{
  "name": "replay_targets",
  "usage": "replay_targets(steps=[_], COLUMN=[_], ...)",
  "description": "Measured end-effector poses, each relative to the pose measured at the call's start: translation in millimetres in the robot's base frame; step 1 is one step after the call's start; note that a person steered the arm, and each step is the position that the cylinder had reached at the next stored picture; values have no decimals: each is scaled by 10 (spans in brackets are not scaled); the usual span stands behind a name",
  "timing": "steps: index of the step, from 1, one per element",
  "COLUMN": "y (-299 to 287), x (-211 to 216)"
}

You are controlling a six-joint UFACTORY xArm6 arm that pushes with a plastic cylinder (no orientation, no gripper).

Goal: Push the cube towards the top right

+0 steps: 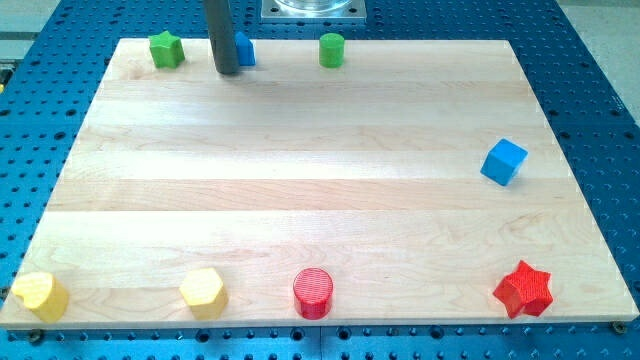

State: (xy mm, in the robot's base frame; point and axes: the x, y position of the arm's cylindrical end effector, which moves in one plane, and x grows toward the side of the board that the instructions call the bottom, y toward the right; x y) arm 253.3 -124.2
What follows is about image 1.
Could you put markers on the blue pentagon block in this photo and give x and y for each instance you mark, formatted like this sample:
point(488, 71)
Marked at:
point(245, 50)

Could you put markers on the red cylinder block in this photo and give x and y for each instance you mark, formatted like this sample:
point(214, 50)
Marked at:
point(313, 293)

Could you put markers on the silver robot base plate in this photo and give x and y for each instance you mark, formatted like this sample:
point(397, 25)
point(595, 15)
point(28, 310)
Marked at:
point(313, 11)

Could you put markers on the green cylinder block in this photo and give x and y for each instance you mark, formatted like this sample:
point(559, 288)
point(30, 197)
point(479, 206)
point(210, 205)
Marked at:
point(331, 50)

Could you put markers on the blue perforated metal table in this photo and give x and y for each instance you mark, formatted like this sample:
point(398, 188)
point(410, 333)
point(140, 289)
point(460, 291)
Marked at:
point(50, 92)

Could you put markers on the yellow hexagon block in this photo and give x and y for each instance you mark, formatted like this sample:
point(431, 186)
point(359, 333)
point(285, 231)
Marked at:
point(204, 292)

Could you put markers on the yellow heart block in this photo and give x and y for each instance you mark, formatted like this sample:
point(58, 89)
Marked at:
point(43, 295)

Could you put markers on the red star block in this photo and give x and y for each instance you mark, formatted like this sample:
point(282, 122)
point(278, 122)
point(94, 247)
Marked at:
point(524, 291)

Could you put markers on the green star block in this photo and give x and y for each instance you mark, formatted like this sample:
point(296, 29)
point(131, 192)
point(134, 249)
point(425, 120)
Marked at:
point(166, 50)

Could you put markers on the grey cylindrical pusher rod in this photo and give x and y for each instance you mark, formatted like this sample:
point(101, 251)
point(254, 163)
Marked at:
point(221, 36)

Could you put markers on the blue cube block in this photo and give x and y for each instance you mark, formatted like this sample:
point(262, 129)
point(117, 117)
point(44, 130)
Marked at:
point(503, 161)

